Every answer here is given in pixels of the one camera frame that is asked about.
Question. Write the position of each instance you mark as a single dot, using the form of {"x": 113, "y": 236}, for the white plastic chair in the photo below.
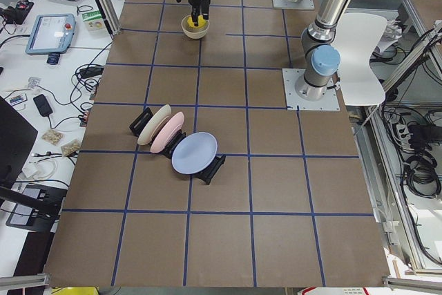
{"x": 357, "y": 35}

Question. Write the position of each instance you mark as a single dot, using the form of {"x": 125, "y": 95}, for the green white carton box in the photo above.
{"x": 93, "y": 20}

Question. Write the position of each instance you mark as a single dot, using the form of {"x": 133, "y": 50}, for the yellow lemon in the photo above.
{"x": 200, "y": 23}

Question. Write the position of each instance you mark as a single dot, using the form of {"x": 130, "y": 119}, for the white ceramic bowl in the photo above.
{"x": 194, "y": 34}

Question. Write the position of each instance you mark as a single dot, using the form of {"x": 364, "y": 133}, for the cream plate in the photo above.
{"x": 154, "y": 125}

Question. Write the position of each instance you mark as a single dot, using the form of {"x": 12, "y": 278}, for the black dish rack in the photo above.
{"x": 206, "y": 175}

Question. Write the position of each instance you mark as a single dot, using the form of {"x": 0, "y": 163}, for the black phone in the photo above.
{"x": 43, "y": 106}

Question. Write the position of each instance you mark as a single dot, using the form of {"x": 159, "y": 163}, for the blue teach pendant near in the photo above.
{"x": 51, "y": 34}

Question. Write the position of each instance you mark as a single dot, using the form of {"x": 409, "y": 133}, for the pink plate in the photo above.
{"x": 167, "y": 132}

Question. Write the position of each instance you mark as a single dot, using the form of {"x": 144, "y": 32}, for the blue plate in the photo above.
{"x": 194, "y": 153}

